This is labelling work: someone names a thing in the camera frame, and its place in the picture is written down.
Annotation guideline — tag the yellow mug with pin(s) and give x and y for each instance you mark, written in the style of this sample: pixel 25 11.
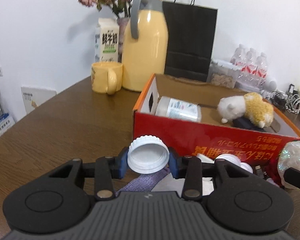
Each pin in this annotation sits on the yellow mug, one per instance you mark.
pixel 106 77

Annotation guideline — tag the small white robot toy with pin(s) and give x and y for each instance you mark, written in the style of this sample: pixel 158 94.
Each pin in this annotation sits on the small white robot toy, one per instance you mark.
pixel 269 86

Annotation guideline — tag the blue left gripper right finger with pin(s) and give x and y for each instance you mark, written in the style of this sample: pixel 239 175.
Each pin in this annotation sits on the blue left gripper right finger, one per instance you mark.
pixel 175 164

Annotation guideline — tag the clear jar with label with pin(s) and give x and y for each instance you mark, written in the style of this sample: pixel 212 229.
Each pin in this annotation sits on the clear jar with label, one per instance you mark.
pixel 178 109

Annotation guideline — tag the blue white box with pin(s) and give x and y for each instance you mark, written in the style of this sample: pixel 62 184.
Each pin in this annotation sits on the blue white box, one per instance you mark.
pixel 6 122

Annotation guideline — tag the black paper bag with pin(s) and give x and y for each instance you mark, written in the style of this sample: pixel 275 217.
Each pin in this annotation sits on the black paper bag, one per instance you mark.
pixel 191 33

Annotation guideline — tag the white jar lid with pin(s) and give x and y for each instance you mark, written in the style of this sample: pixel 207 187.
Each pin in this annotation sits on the white jar lid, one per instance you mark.
pixel 147 154

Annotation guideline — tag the navy zipper case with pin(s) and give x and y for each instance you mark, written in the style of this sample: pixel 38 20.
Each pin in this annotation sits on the navy zipper case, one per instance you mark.
pixel 245 123

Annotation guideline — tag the glass flower vase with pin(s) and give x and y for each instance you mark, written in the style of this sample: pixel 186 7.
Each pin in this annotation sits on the glass flower vase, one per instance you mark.
pixel 122 22

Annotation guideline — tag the water bottle middle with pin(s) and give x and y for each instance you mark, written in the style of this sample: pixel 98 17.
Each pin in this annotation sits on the water bottle middle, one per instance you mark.
pixel 250 67

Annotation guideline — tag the white yellow plush hamster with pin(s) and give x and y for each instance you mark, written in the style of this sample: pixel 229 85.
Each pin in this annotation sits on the white yellow plush hamster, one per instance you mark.
pixel 250 105

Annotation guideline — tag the yellow thermos jug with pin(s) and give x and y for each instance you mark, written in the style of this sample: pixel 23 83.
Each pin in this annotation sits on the yellow thermos jug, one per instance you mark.
pixel 145 44

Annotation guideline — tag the red orange cardboard box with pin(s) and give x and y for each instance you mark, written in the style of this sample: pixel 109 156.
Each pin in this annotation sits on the red orange cardboard box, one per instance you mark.
pixel 209 137

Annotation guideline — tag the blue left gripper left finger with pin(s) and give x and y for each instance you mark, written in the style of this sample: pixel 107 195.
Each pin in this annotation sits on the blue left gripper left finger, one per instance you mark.
pixel 120 166

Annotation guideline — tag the water bottle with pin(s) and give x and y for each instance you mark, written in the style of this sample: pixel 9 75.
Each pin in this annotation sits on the water bottle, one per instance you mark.
pixel 250 67
pixel 239 57
pixel 261 70

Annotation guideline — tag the water bottle right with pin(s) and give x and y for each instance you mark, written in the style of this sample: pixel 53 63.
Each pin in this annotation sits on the water bottle right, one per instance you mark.
pixel 261 70

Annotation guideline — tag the clear snack container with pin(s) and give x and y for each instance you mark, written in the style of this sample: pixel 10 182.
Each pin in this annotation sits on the clear snack container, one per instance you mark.
pixel 223 73

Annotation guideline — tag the purple cloth pouch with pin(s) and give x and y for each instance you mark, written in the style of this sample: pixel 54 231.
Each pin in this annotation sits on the purple cloth pouch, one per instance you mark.
pixel 145 182

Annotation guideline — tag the white wall calendar board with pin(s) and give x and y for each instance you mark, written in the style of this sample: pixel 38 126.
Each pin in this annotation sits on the white wall calendar board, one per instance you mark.
pixel 34 97

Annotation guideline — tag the white milk carton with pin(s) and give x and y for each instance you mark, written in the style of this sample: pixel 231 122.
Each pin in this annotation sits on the white milk carton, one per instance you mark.
pixel 106 40

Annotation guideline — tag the white round container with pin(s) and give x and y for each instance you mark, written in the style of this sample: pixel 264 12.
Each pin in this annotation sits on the white round container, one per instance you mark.
pixel 235 160

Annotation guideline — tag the water bottle left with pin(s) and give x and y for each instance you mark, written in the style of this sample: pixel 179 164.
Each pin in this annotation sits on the water bottle left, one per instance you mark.
pixel 239 57

